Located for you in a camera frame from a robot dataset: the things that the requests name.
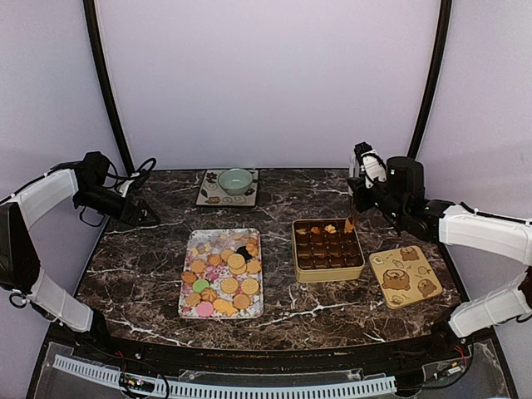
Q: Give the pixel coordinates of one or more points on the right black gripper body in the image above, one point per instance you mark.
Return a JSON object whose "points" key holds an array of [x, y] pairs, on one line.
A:
{"points": [[363, 204]]}

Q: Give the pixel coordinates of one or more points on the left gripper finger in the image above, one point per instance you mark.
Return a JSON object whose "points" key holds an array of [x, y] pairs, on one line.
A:
{"points": [[146, 212], [147, 223]]}

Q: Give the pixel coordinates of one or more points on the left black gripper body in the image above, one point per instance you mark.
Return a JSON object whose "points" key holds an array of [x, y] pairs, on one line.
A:
{"points": [[125, 219]]}

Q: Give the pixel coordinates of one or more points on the green sandwich cookie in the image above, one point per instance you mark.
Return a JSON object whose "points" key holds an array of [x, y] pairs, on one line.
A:
{"points": [[200, 285]]}

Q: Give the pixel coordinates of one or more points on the pink round sandwich cookie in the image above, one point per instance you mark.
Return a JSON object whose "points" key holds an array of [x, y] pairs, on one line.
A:
{"points": [[205, 309]]}

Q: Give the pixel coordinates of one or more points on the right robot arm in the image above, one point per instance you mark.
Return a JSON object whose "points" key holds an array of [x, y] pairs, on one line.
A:
{"points": [[396, 188]]}

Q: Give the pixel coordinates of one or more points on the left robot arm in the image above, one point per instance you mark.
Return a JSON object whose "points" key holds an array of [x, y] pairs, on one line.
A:
{"points": [[91, 183]]}

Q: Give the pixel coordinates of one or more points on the gold cookie tin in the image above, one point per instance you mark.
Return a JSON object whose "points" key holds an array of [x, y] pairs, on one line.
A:
{"points": [[334, 255]]}

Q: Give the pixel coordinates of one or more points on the square floral plate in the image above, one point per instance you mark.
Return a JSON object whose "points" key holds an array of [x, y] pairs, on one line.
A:
{"points": [[211, 194]]}

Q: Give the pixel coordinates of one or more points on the bear printed tin lid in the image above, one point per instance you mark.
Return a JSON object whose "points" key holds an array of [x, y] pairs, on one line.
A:
{"points": [[404, 276]]}

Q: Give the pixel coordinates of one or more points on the green ceramic bowl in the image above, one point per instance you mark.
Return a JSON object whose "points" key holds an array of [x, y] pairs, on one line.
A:
{"points": [[235, 181]]}

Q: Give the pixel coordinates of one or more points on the floral cookie tray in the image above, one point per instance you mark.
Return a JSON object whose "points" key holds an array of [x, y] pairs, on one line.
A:
{"points": [[211, 254]]}

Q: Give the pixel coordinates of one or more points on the swirl butter cookie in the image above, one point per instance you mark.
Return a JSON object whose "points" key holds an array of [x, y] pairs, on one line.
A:
{"points": [[209, 295]]}

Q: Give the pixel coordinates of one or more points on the black sandwich cookie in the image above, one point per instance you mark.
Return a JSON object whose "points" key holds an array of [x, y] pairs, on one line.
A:
{"points": [[244, 252]]}

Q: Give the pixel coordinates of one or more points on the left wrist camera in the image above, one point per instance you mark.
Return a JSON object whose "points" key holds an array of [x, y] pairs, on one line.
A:
{"points": [[133, 183]]}

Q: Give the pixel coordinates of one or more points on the white slotted cable duct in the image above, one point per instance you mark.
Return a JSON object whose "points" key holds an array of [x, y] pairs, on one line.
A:
{"points": [[224, 385]]}

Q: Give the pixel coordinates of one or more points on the right black frame post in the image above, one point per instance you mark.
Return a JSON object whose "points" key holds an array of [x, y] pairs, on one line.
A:
{"points": [[433, 74]]}

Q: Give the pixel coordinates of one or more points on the black frame post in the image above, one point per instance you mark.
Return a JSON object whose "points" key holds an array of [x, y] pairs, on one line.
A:
{"points": [[99, 59], [433, 74]]}

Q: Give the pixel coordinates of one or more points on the left black frame post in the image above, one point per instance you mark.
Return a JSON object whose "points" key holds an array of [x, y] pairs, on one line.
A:
{"points": [[99, 59]]}

